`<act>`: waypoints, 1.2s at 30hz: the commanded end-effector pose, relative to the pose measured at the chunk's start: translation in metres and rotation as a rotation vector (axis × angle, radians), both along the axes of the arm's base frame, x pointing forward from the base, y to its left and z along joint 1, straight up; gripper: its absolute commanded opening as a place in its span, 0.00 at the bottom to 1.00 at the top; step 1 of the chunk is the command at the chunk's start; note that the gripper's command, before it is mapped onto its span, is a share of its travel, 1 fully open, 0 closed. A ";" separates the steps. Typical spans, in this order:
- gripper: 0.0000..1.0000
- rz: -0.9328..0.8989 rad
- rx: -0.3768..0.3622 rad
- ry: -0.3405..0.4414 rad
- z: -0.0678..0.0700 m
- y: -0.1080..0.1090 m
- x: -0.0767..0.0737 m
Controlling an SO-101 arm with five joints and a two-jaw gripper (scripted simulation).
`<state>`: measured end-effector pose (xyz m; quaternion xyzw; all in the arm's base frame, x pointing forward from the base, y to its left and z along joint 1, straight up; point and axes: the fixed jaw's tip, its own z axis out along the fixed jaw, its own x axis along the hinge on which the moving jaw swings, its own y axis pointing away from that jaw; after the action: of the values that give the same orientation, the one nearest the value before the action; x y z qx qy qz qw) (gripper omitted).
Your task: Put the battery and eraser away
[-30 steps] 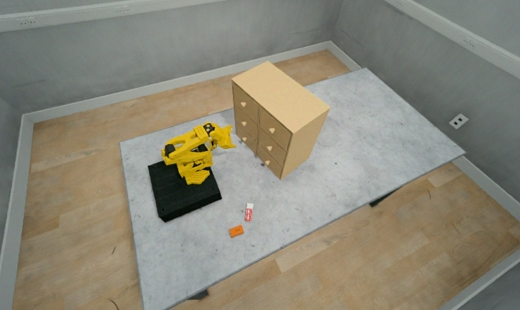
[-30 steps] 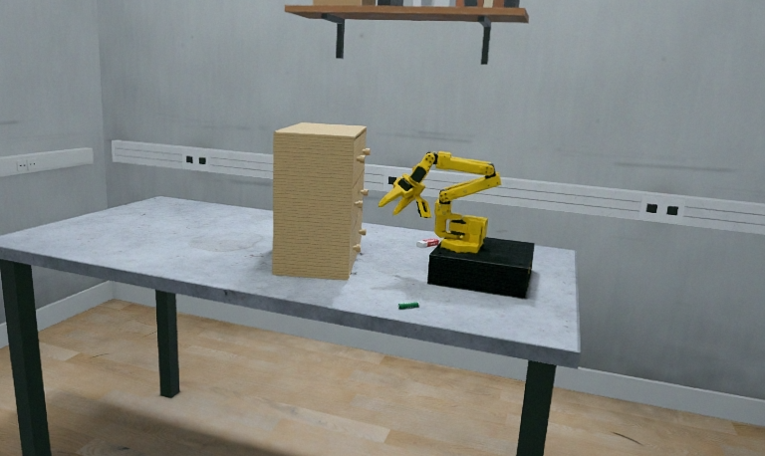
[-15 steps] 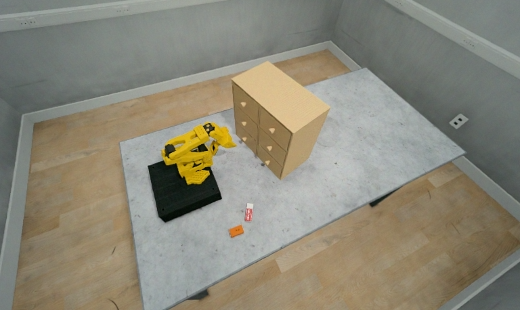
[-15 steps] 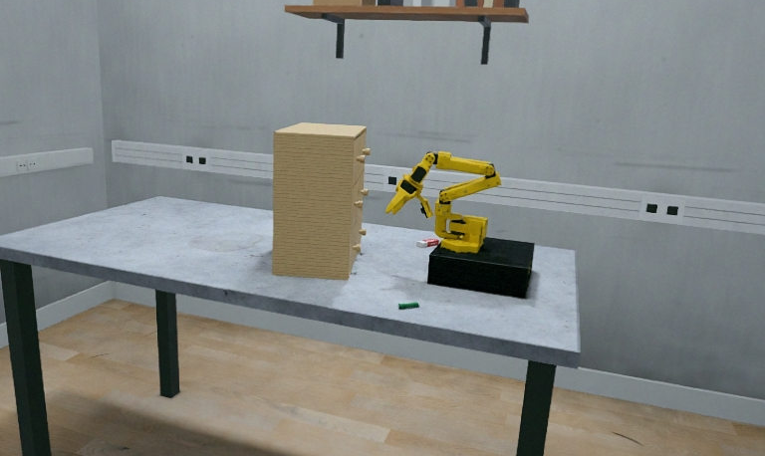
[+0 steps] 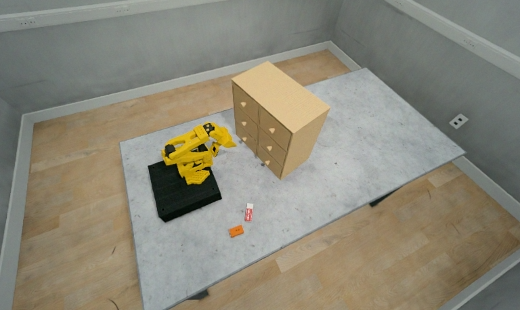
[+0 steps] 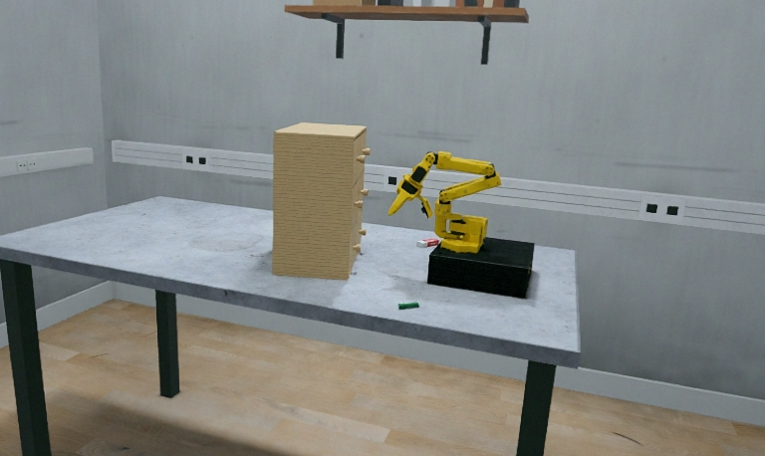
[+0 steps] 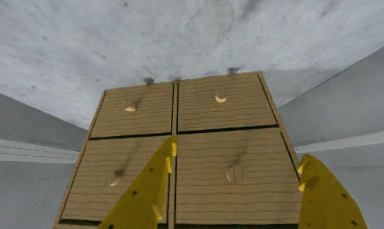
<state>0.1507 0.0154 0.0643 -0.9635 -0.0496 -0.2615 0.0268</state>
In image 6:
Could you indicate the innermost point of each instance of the red and white eraser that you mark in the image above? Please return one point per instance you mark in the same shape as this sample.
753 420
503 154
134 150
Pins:
427 243

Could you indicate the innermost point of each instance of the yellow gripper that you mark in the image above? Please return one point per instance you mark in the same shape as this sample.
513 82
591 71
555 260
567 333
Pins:
407 190

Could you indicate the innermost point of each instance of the tan wooden chest of drawers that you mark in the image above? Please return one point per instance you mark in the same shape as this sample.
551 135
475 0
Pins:
312 200

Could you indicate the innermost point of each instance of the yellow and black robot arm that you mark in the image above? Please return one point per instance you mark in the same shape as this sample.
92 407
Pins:
468 229

